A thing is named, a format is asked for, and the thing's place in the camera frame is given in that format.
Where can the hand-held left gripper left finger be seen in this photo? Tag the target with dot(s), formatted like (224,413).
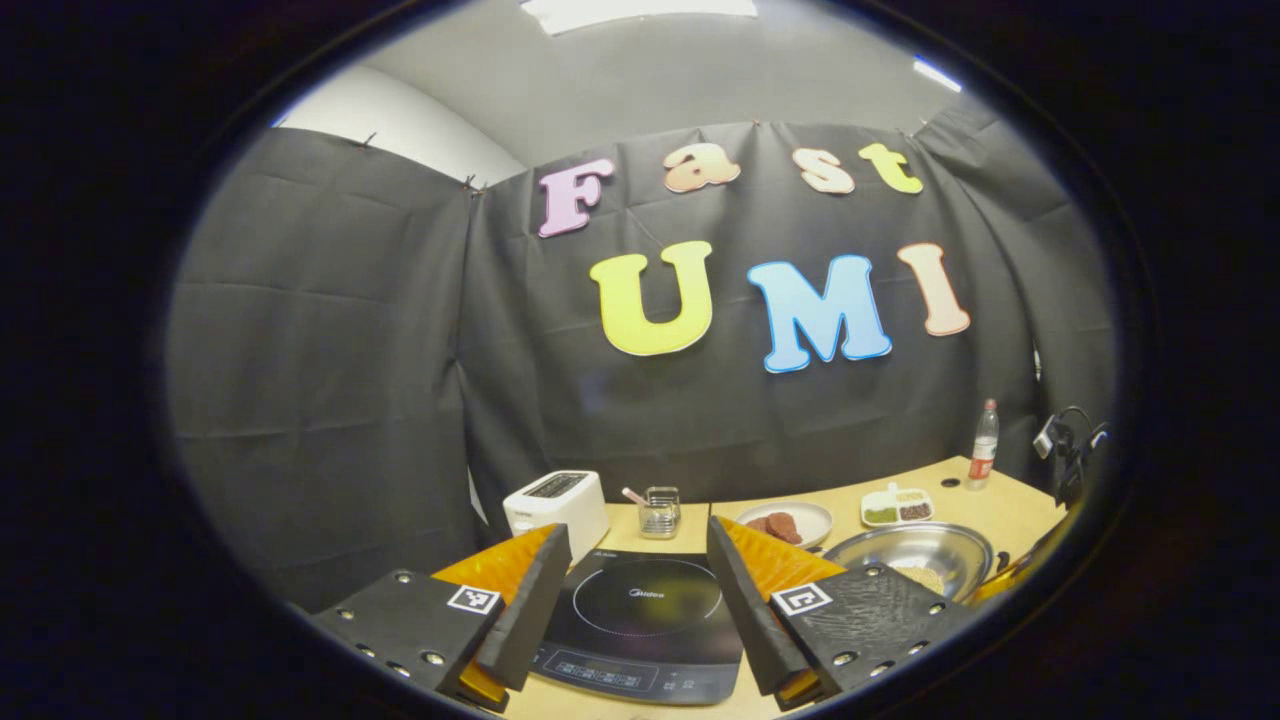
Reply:
(535,610)

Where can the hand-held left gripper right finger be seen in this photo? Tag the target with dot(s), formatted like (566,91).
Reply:
(745,620)

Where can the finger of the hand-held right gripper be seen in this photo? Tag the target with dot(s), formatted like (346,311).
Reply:
(1030,565)

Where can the black induction cooktop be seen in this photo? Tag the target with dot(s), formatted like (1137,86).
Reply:
(640,620)

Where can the clear water bottle red label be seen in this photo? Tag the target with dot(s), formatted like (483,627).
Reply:
(984,450)

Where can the raw red meat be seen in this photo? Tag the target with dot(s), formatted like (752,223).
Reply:
(780,526)

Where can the white toaster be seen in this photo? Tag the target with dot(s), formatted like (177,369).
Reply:
(560,510)

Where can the pile of soybeans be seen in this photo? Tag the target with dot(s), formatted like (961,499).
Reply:
(925,577)

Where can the white oval plate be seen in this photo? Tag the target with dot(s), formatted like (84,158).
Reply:
(815,517)

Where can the pile of dark red beans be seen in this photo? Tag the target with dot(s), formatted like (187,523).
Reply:
(915,511)

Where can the pink straw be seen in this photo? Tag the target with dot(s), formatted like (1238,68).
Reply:
(633,495)

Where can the pile of green beans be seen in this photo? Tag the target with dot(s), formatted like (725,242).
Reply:
(881,515)

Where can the white divided dish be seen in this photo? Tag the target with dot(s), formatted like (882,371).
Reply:
(880,497)

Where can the small ceiling light panel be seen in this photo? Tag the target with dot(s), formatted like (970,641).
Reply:
(936,74)

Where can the large ceiling light panel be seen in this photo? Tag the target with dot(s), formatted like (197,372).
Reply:
(640,12)

